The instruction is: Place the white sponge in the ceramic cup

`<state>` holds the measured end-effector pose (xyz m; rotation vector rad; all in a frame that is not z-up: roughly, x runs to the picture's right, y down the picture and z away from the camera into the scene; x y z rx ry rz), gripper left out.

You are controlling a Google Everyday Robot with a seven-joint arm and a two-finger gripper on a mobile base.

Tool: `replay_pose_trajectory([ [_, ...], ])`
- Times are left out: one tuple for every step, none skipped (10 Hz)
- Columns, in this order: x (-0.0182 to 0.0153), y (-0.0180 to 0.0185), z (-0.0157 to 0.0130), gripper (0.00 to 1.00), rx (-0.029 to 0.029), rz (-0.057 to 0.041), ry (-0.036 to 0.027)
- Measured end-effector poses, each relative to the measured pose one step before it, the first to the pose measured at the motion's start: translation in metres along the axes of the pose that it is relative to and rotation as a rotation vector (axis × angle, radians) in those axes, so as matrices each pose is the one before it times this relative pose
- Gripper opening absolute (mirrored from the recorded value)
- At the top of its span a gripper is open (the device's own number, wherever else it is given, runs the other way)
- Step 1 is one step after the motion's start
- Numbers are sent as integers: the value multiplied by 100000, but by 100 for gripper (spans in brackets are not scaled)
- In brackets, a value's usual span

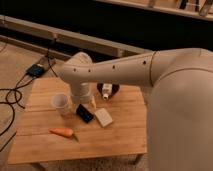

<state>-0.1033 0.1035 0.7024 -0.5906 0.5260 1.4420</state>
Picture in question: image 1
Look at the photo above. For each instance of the wooden table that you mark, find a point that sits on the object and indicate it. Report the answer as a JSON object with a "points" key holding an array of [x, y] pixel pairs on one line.
{"points": [[35, 143]]}

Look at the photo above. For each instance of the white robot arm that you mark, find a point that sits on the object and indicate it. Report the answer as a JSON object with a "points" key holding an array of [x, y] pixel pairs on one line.
{"points": [[180, 107]]}

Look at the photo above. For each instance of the dark brown white-capped bottle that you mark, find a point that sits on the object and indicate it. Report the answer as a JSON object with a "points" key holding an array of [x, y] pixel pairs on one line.
{"points": [[107, 90]]}

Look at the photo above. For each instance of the white sponge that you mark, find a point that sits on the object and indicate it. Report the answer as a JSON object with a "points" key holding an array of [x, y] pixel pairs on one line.
{"points": [[103, 117]]}

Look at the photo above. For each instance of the long wooden beam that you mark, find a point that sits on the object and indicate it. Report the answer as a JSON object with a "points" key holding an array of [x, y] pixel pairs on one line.
{"points": [[79, 40]]}

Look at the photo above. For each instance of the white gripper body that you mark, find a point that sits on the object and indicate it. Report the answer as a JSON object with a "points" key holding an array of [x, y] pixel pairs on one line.
{"points": [[80, 93]]}

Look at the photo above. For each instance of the orange carrot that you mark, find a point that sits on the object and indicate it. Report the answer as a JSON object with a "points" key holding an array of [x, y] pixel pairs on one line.
{"points": [[65, 132]]}

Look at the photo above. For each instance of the black rectangular device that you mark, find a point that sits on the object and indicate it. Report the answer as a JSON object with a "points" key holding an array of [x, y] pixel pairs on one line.
{"points": [[84, 114]]}

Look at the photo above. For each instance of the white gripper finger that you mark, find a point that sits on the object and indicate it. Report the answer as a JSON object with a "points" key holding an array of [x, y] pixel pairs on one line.
{"points": [[92, 102]]}

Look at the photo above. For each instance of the black power adapter box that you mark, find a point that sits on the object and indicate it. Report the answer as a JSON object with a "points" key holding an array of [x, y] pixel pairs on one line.
{"points": [[35, 71]]}

